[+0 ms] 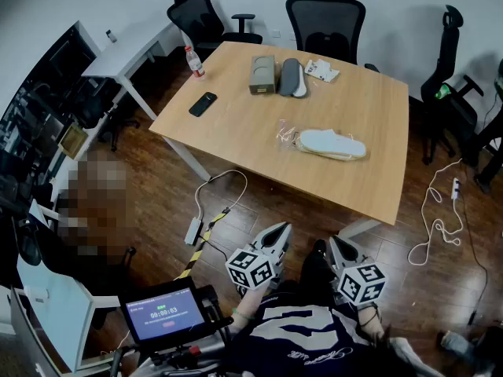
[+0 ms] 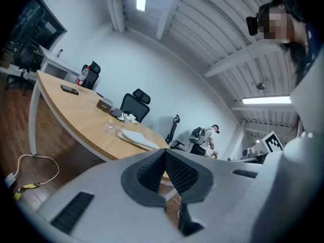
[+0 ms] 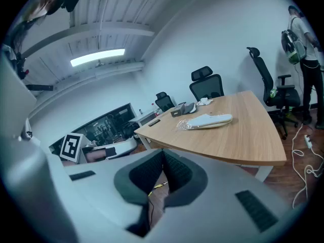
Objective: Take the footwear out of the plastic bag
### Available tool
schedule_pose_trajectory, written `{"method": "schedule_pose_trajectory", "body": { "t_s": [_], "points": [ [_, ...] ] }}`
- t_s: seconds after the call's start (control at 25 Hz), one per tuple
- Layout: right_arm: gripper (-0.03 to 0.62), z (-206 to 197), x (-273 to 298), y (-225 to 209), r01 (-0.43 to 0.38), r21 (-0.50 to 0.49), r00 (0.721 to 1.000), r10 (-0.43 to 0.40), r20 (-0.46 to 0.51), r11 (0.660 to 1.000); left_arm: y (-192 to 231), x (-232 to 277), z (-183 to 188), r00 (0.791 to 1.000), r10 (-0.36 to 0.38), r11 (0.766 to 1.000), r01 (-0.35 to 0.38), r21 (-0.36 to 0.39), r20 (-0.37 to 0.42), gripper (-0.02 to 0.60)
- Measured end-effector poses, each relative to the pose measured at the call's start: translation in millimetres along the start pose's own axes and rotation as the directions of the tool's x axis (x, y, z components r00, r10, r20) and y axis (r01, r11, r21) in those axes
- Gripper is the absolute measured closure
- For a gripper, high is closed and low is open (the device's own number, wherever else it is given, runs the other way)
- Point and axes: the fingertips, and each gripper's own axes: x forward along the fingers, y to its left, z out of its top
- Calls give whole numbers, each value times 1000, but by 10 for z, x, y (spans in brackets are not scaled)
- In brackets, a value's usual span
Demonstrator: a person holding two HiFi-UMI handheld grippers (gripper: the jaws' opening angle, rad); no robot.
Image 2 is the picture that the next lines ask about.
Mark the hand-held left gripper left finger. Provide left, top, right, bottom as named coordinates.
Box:
left=120, top=149, right=167, bottom=208

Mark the clear water bottle red label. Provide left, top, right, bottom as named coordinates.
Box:
left=75, top=66, right=91, bottom=87

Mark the white printed packet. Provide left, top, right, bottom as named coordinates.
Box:
left=124, top=112, right=140, bottom=124

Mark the black swivel chair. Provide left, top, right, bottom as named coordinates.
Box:
left=4, top=44, right=43, bottom=96

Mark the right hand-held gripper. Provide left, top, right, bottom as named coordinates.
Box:
left=255, top=130, right=285, bottom=154

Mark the white adapter cable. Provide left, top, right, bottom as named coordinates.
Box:
left=11, top=154, right=61, bottom=186

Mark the yellow black striped tape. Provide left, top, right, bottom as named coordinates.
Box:
left=13, top=182, right=42, bottom=200

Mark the black smartphone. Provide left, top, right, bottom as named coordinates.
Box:
left=60, top=84, right=80, bottom=96

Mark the person's head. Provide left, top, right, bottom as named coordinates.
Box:
left=257, top=0, right=309, bottom=46

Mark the grey cardboard box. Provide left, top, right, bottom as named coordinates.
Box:
left=96, top=97, right=116, bottom=114

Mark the white power adapter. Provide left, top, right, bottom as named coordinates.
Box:
left=4, top=172, right=18, bottom=187

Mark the black mesh office chair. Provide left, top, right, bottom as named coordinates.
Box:
left=119, top=88, right=151, bottom=124
left=165, top=114, right=186, bottom=151
left=80, top=60, right=102, bottom=91

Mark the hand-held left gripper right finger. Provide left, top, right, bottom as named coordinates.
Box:
left=164, top=148, right=215, bottom=203

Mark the dark glass partition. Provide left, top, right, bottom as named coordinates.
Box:
left=2, top=0, right=68, bottom=69

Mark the white side desk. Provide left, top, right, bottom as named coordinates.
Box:
left=37, top=44, right=81, bottom=81

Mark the clear plastic wrapper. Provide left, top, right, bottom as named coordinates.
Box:
left=104, top=118, right=129, bottom=137

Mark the white slipper with beige sole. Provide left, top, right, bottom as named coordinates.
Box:
left=117, top=132, right=155, bottom=151
left=123, top=129, right=160, bottom=149

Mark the black head-worn camera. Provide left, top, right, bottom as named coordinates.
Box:
left=245, top=6, right=261, bottom=37

